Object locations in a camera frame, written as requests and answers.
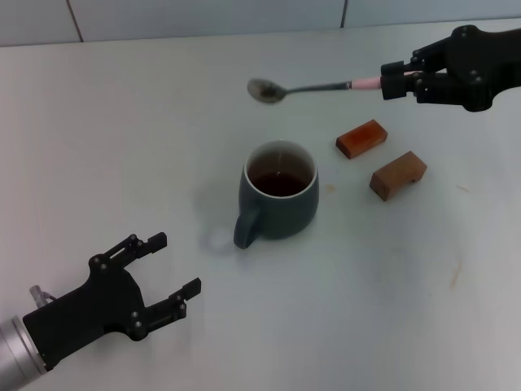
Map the grey ceramic cup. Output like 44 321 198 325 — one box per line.
233 140 321 250

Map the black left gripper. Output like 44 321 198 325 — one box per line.
22 231 203 362

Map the dark tea liquid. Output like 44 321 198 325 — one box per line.
247 172 309 196

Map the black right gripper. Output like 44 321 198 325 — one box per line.
380 24 521 113

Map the light brown wooden block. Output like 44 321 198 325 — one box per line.
369 150 428 202

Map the reddish wooden spoon rest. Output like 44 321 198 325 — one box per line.
335 118 388 160

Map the left gripper cable connector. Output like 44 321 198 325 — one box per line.
28 284 58 306

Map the pink handled metal spoon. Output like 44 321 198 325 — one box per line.
247 76 383 106

